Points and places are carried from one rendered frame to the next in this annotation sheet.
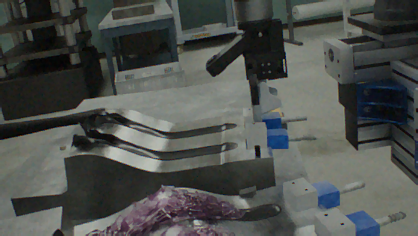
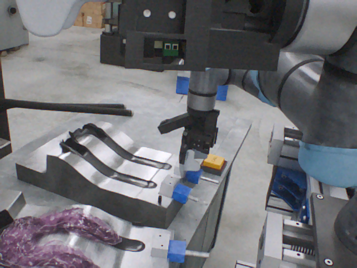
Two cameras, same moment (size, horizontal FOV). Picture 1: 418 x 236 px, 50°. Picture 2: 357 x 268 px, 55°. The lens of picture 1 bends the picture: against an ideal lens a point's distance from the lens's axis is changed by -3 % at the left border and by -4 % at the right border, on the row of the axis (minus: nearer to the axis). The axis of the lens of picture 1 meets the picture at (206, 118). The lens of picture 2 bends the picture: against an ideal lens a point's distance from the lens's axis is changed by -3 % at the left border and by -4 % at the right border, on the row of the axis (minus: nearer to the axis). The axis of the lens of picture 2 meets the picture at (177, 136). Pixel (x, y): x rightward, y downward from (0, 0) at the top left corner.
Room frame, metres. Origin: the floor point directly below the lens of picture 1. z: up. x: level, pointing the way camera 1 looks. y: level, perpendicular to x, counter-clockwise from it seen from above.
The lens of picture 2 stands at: (0.06, -0.28, 1.46)
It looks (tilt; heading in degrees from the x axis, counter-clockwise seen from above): 27 degrees down; 14
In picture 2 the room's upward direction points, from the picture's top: 6 degrees clockwise
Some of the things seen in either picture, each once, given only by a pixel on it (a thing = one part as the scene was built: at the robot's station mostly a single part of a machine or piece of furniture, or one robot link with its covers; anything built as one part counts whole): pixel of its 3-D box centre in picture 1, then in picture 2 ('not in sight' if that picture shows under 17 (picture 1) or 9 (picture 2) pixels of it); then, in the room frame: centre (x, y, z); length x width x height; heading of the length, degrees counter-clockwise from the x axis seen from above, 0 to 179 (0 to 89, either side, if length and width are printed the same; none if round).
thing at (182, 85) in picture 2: not in sight; (203, 83); (4.05, 0.44, 0.11); 0.61 x 0.41 x 0.22; 94
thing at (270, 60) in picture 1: (262, 50); (199, 128); (0.91, -0.13, 1.04); 0.09 x 0.08 x 0.12; 85
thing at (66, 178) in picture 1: (147, 154); (107, 164); (0.89, 0.13, 0.87); 0.50 x 0.26 x 0.14; 85
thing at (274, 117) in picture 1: (275, 121); (197, 176); (0.91, -0.14, 0.89); 0.13 x 0.05 x 0.05; 85
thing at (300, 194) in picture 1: (328, 193); (180, 252); (0.64, -0.17, 0.86); 0.13 x 0.05 x 0.05; 102
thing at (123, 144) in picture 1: (149, 132); (110, 153); (0.88, 0.12, 0.92); 0.35 x 0.16 x 0.09; 85
